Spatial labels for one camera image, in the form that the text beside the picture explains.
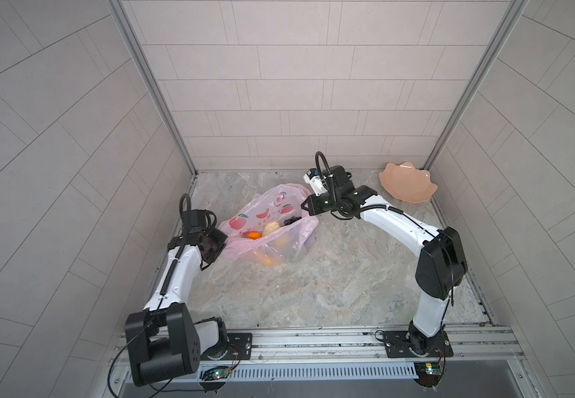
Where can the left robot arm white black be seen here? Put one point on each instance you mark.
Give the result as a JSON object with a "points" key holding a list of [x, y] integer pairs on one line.
{"points": [[162, 341]]}

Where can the pink plastic bag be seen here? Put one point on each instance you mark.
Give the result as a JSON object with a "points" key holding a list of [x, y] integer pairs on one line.
{"points": [[276, 205]]}

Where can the aluminium rail frame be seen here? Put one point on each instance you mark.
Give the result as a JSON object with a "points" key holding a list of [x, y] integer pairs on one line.
{"points": [[458, 342]]}

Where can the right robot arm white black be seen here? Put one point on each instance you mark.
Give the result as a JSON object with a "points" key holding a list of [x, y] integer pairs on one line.
{"points": [[441, 266]]}

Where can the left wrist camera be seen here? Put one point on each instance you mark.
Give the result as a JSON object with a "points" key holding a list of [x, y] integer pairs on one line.
{"points": [[196, 221]]}

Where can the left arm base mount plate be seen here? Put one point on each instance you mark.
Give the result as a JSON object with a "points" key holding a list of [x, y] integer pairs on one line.
{"points": [[236, 347]]}

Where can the white vent grille strip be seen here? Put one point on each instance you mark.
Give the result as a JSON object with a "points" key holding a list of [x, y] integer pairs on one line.
{"points": [[313, 372]]}

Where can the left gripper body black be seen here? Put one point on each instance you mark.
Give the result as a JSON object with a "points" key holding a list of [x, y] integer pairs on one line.
{"points": [[213, 242]]}

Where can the pink scalloped plate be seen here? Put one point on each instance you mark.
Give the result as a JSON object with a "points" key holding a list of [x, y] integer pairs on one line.
{"points": [[408, 184]]}

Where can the beige fake potato fruit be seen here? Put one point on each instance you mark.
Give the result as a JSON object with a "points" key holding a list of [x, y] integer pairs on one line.
{"points": [[270, 228]]}

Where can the circuit board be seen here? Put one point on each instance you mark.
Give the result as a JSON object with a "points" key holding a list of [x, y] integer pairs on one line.
{"points": [[429, 374], [215, 373]]}

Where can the left circuit board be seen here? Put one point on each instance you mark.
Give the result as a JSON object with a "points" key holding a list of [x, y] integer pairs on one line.
{"points": [[215, 373]]}

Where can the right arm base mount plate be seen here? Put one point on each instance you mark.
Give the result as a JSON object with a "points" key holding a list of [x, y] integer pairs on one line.
{"points": [[414, 344]]}

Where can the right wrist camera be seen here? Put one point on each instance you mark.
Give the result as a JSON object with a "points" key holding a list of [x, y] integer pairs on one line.
{"points": [[316, 182]]}

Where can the right circuit board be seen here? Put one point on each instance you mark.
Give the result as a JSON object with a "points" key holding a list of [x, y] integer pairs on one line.
{"points": [[429, 374]]}

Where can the dark fake grapes bunch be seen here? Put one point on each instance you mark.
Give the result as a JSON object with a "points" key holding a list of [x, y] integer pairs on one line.
{"points": [[291, 220]]}

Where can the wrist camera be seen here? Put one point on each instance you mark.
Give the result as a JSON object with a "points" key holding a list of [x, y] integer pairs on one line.
{"points": [[196, 221], [316, 182]]}

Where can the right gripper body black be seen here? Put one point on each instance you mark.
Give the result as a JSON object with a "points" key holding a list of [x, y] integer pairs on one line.
{"points": [[330, 200]]}

